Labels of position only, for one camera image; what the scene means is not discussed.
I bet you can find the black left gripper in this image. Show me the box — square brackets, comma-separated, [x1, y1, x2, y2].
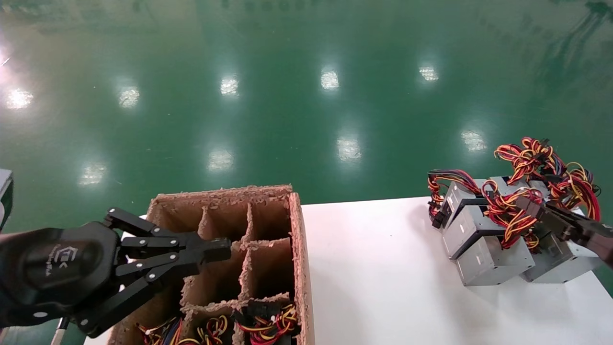
[0, 207, 233, 339]

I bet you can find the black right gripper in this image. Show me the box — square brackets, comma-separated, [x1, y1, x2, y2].
[516, 195, 613, 269]

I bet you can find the power supply with coloured wires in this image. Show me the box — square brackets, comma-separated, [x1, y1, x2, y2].
[454, 235, 536, 287]
[481, 180, 605, 284]
[136, 316, 183, 345]
[234, 299, 300, 345]
[428, 169, 485, 230]
[548, 162, 602, 222]
[442, 205, 508, 260]

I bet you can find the cardboard box with dividers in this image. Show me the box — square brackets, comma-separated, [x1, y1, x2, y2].
[106, 184, 316, 345]

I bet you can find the red yellow cable bundle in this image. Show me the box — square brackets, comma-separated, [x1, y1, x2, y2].
[488, 137, 568, 197]

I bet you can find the multicolour wire harness pile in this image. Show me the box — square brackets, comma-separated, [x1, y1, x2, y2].
[192, 314, 231, 345]

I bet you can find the white pipe frame rack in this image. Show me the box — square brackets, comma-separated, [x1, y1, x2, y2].
[49, 316, 71, 345]

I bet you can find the left wrist camera housing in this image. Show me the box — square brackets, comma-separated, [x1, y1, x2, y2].
[0, 169, 14, 230]

